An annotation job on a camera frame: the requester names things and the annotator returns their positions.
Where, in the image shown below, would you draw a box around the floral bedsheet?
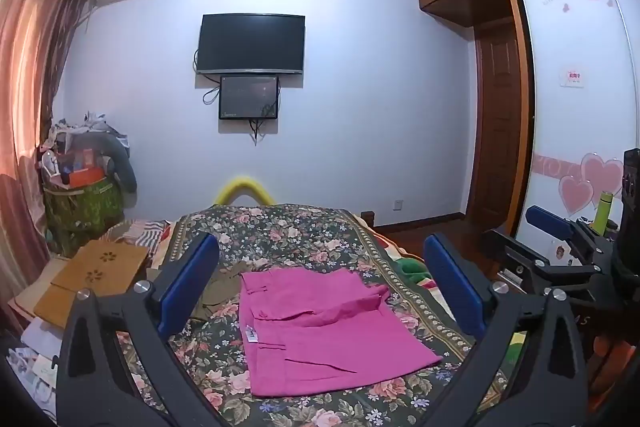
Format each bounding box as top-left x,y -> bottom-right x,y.
115,203 -> 511,427

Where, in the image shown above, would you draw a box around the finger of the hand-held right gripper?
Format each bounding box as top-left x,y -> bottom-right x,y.
481,228 -> 608,303
525,205 -> 608,258

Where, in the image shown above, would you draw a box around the striped cloth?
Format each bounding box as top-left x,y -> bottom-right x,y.
107,219 -> 171,249

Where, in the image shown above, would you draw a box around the green bottle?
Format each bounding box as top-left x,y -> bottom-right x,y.
592,191 -> 616,234

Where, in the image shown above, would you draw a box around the pink pants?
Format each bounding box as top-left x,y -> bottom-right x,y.
239,268 -> 443,399

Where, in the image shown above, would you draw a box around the colourful plush blanket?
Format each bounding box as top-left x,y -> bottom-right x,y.
355,212 -> 531,388

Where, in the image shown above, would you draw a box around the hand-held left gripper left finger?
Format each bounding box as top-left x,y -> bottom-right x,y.
54,232 -> 232,427

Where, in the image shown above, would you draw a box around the pink brown curtain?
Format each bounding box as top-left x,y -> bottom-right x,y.
0,0 -> 98,328

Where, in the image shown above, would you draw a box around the white heart-printed wardrobe door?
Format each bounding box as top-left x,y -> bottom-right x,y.
515,0 -> 640,268

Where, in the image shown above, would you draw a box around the brown wooden door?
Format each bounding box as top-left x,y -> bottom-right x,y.
472,19 -> 525,233

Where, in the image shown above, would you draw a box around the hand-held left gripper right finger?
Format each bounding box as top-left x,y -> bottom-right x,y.
414,233 -> 589,427

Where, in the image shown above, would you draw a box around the black monitor cable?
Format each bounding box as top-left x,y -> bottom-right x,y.
249,104 -> 279,146

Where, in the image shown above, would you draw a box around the yellow foam tube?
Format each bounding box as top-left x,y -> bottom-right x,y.
214,177 -> 275,206

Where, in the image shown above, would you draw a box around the plain cardboard box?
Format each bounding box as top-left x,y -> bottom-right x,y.
34,282 -> 81,330

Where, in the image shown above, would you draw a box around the wall-mounted black television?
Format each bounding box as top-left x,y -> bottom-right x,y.
196,13 -> 306,76

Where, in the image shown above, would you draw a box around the grey clothes pile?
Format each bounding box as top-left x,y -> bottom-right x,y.
97,134 -> 139,196

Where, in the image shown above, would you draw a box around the green storage bag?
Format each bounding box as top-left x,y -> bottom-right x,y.
42,179 -> 124,258

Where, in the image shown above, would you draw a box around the small black wall monitor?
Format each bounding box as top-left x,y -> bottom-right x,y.
218,75 -> 280,121

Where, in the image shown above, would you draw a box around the orange box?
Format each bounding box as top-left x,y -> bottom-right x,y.
67,169 -> 108,188

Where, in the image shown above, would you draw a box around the olive green garment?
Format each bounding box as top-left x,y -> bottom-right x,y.
192,259 -> 262,323

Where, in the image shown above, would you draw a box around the black television cable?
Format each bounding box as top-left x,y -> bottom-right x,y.
192,49 -> 222,106

